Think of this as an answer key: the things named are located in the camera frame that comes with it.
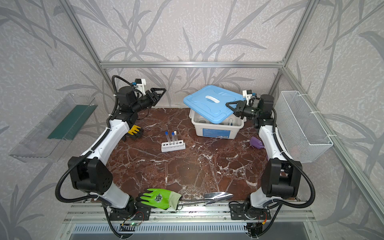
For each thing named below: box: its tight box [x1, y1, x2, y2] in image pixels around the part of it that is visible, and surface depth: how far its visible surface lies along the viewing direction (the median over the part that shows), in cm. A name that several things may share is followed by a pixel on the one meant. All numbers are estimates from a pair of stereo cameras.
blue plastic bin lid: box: [183, 84, 244, 124], surface depth 82 cm
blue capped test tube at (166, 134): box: [164, 131, 172, 145], surface depth 95 cm
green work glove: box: [135, 188, 183, 211], surface depth 78 cm
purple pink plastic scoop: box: [250, 136, 265, 149], surface depth 101 cm
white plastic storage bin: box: [189, 108, 247, 140], surface depth 98 cm
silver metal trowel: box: [179, 192, 234, 206], surface depth 79 cm
